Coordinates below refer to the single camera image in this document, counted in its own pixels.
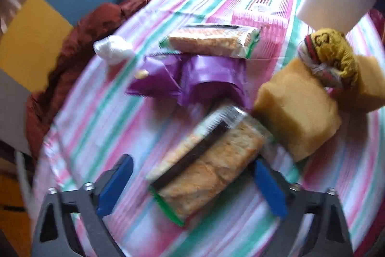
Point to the cracker packet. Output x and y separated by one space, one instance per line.
210 160
207 41

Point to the yellow knitted cloth bundle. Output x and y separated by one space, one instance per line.
334 49

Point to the red-brown jacket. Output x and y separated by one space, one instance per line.
90 25

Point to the large yellow sponge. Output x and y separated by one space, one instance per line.
294 112

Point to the white plastic bag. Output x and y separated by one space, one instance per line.
112 47

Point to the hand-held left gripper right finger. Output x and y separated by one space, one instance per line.
270 187

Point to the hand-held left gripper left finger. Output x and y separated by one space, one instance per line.
115 184

